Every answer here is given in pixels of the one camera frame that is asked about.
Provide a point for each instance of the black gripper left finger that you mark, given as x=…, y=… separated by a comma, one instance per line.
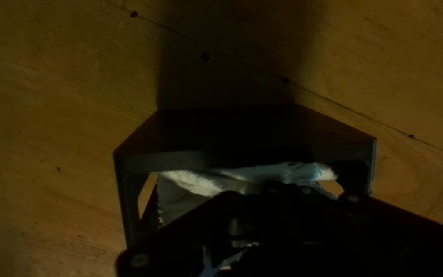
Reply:
x=241, y=216

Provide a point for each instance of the light blue cloth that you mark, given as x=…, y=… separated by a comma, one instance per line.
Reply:
x=206, y=182

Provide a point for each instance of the black perforated box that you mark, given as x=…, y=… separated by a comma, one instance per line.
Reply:
x=241, y=133

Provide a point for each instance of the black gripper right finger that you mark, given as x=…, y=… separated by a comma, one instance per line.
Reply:
x=323, y=213

